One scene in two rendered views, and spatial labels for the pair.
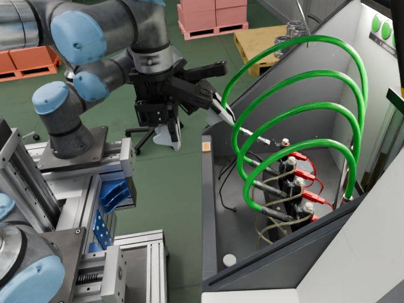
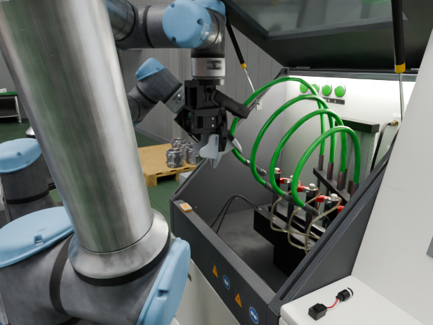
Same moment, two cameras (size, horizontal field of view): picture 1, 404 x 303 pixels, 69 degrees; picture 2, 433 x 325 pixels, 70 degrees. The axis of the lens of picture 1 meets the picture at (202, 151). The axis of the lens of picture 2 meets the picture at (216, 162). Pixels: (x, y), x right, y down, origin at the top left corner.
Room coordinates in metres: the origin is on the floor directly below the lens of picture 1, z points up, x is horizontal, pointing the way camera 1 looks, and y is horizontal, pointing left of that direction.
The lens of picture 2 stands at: (-0.05, 0.43, 1.47)
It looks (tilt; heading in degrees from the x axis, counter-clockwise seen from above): 18 degrees down; 328
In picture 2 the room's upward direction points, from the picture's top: straight up
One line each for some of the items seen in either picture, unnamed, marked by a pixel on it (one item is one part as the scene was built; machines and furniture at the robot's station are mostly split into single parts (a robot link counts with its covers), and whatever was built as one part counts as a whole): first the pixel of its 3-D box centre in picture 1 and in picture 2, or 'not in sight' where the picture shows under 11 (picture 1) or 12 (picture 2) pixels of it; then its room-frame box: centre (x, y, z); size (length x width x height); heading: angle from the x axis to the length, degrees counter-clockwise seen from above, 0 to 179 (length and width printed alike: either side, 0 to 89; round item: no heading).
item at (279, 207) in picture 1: (287, 223); (296, 247); (0.54, -0.24, 0.91); 0.34 x 0.10 x 0.15; 176
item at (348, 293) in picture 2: not in sight; (332, 302); (0.27, -0.05, 0.99); 0.12 x 0.02 x 0.02; 91
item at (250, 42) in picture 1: (272, 39); (160, 154); (4.06, -1.15, 0.19); 1.37 x 0.94 x 0.38; 3
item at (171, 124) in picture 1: (172, 124); (219, 133); (0.54, 0.06, 1.32); 0.05 x 0.02 x 0.09; 176
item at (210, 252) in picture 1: (210, 205); (213, 258); (0.67, -0.01, 0.87); 0.62 x 0.04 x 0.16; 176
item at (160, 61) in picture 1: (153, 58); (208, 69); (0.56, 0.07, 1.46); 0.08 x 0.08 x 0.05
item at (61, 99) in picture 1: (57, 106); (21, 166); (0.89, 0.47, 1.20); 0.13 x 0.12 x 0.14; 142
